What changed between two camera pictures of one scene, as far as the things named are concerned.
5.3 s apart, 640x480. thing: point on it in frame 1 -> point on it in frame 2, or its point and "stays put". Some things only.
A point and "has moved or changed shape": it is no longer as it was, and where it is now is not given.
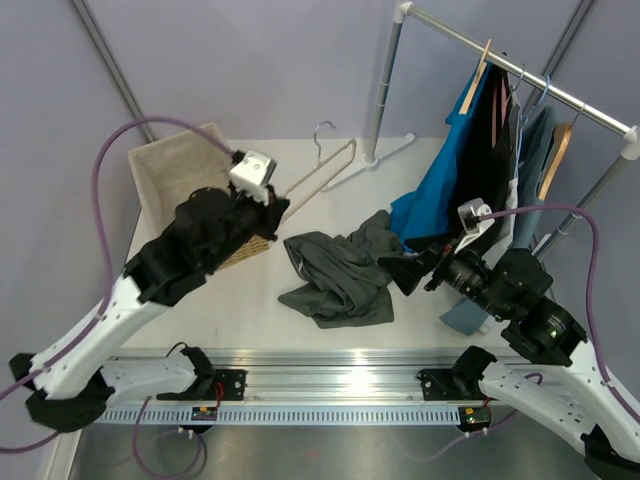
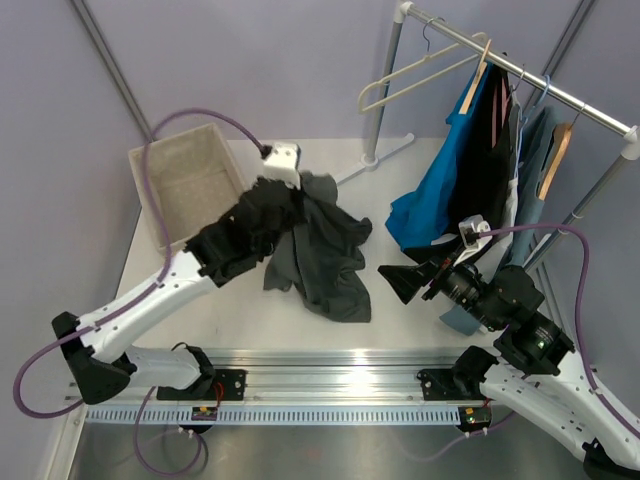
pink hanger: [505, 98] stays put
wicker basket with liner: [168, 169] stays put
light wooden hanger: [476, 81] stays put
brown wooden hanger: [563, 134] stays put
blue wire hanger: [541, 98] stays put
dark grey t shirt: [342, 281] has moved or changed shape
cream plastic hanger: [319, 165] -> [412, 65]
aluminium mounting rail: [324, 373] stays put
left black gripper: [271, 213] -> [297, 196]
